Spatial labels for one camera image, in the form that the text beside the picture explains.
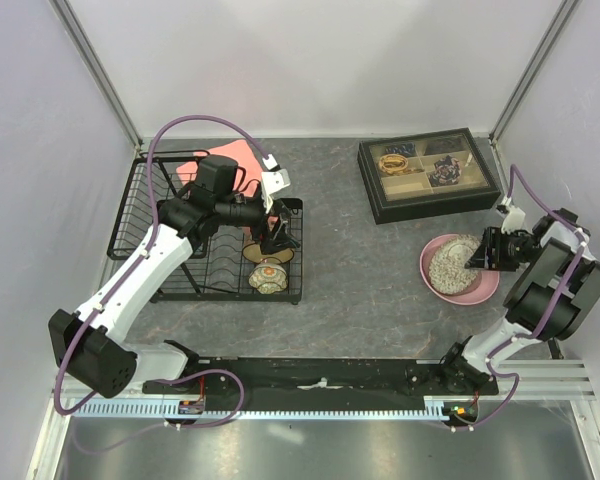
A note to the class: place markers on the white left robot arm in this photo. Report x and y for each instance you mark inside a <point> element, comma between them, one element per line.
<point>88,344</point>

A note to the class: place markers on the dark floral fabric rosette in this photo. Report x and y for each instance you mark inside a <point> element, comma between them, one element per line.
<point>447,172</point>

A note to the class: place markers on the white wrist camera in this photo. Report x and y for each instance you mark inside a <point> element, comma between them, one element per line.
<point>513,218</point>
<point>274,179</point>

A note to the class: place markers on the brown floral bowl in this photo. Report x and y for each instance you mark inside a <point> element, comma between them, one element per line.
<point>253,253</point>

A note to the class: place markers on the black wire dish rack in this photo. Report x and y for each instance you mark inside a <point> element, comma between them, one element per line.
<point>218,271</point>

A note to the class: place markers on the blue patterned fabric roll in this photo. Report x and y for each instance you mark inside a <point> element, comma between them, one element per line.
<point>407,149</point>

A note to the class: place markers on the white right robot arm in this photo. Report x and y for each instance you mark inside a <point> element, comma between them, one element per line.
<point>550,300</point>

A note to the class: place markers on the small white patterned bowl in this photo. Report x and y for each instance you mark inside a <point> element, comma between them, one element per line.
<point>268,279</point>

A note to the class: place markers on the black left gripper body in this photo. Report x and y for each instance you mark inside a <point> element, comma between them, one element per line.
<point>245,213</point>

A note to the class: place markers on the pink ceramic mug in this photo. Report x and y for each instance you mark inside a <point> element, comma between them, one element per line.
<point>256,234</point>

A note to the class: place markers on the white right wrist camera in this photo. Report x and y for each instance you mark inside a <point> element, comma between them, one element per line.
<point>513,218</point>

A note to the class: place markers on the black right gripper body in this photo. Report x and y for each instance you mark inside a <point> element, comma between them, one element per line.
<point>508,249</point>

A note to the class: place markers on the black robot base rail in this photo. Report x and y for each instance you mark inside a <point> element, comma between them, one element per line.
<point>316,384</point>

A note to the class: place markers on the pink plate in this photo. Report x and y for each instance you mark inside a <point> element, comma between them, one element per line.
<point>483,289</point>

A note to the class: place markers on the speckled ceramic plate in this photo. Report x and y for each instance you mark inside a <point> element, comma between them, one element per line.
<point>448,273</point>

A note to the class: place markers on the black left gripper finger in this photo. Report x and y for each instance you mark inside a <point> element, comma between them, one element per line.
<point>280,212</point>
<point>275,241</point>

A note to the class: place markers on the black compartment display box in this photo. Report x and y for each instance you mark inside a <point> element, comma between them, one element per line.
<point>398,187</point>

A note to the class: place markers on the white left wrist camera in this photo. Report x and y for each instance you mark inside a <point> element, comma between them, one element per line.
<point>274,179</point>

